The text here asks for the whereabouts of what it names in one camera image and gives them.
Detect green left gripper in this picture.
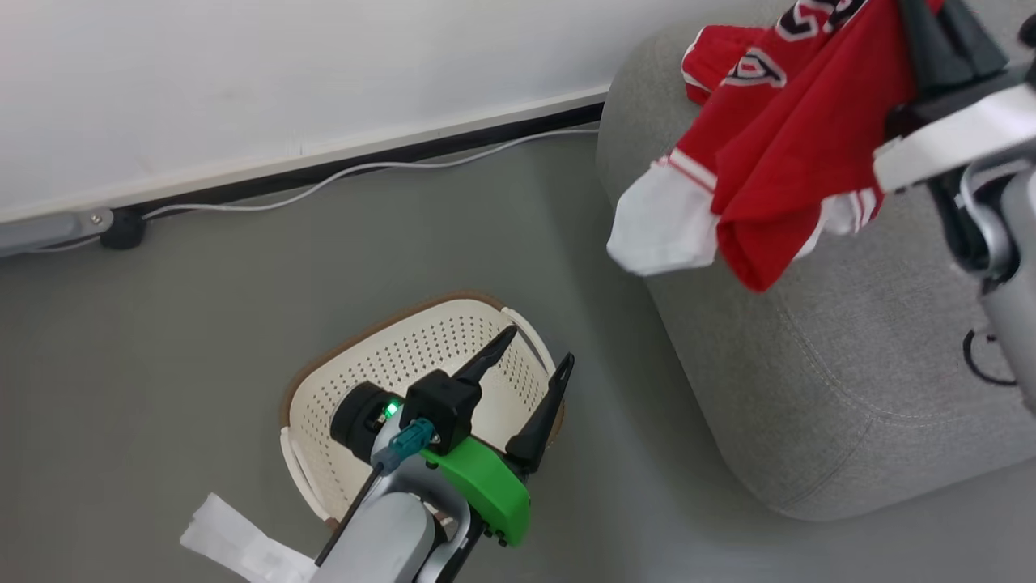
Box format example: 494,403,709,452
419,324,576,548

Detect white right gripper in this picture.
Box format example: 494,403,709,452
873,0,1036,194

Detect red and white jersey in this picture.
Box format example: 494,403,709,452
606,0,949,293

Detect beige perforated laundry basket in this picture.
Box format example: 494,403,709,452
278,291,567,526

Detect grey fabric sofa seat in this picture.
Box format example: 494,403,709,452
596,0,1036,522

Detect white tape tag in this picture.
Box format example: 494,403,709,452
179,492,319,583

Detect black round floor foot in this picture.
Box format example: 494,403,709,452
100,210,149,251

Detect black cable with teal plug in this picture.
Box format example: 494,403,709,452
313,417,443,568

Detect white floor cable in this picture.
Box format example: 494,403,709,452
23,127,605,253

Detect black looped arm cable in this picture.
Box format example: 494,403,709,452
962,327,1018,387

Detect grey floor rail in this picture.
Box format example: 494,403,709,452
0,208,115,259

